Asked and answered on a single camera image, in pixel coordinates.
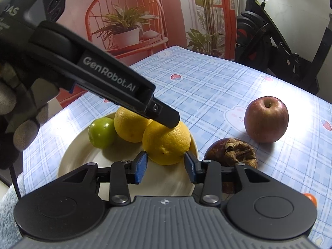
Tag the light blue fuzzy towel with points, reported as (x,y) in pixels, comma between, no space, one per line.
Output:
(9,217)

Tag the beige round plate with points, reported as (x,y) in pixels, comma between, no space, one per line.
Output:
(83,160)

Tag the red room wall poster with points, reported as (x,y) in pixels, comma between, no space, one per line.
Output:
(168,5)

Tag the red apple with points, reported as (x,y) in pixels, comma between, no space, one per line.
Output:
(267,122)

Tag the dark purple mangosteen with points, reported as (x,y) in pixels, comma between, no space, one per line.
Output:
(223,153)

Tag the blue checked tablecloth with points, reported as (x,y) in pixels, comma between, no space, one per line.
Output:
(202,83)

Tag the black exercise bike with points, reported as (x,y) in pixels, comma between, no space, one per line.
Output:
(249,31)

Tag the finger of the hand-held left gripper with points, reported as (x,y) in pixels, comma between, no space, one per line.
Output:
(166,114)

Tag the small green fruit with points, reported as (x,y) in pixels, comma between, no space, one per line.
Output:
(101,133)

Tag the yellow orange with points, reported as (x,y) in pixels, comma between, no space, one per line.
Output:
(129,127)
(166,142)

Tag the person's left hand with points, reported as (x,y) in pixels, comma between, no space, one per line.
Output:
(23,114)

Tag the small tangerine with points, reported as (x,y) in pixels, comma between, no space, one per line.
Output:
(311,199)

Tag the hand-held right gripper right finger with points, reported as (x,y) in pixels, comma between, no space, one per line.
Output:
(190,167)

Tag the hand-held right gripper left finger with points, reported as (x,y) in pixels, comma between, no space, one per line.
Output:
(141,167)

